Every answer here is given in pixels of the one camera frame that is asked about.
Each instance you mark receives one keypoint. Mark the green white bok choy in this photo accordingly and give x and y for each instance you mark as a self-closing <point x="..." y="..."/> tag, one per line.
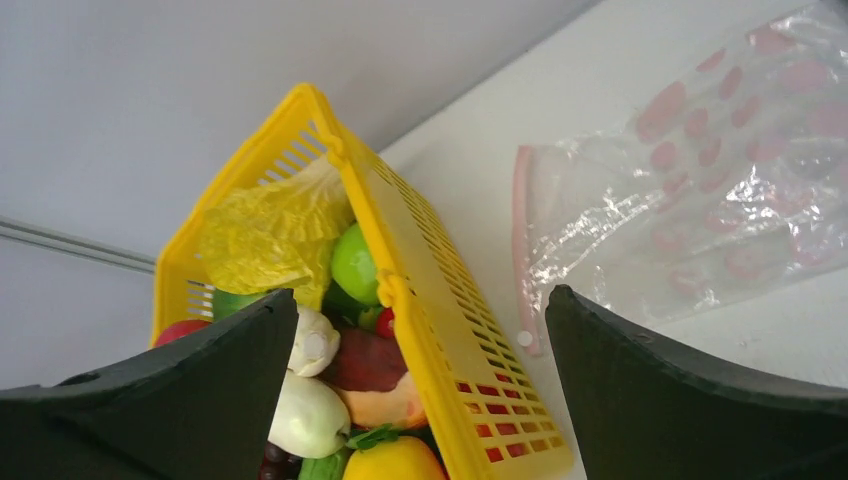
<point x="316" y="343"/>

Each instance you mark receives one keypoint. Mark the yellow lemon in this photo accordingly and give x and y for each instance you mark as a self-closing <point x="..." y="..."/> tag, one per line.
<point x="405" y="458"/>

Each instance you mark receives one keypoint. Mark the aluminium frame rail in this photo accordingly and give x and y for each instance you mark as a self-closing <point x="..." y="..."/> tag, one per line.
<point x="42" y="237"/>

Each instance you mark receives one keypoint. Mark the clear zip top bag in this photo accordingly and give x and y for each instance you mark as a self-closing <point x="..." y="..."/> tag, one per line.
<point x="729" y="183"/>

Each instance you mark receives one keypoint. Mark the small red tomato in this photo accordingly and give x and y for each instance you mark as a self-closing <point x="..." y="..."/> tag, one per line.
<point x="384" y="326"/>

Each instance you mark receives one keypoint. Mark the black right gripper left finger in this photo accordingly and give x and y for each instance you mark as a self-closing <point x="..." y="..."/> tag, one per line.
<point x="199" y="407"/>

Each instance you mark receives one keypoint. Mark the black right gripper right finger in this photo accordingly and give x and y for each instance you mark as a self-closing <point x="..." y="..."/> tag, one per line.
<point x="645" y="406"/>

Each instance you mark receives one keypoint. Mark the red apple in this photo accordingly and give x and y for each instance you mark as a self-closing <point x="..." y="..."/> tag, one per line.
<point x="180" y="329"/>

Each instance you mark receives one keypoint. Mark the yellow napa cabbage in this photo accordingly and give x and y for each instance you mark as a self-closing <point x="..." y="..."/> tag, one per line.
<point x="278" y="236"/>

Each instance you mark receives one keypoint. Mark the green apple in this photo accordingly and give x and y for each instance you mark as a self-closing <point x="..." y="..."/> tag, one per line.
<point x="353" y="267"/>

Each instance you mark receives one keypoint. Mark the green cucumber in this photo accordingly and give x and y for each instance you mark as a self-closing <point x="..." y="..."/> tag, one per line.
<point x="224" y="303"/>

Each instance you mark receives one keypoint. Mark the white radish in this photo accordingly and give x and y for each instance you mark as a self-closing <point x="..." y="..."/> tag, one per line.
<point x="310" y="420"/>

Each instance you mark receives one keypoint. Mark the yellow plastic basket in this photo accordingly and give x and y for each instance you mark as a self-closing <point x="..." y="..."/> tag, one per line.
<point x="487" y="418"/>

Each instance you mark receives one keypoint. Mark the dark purple grapes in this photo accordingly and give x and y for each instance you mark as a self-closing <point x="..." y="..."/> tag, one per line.
<point x="278" y="464"/>

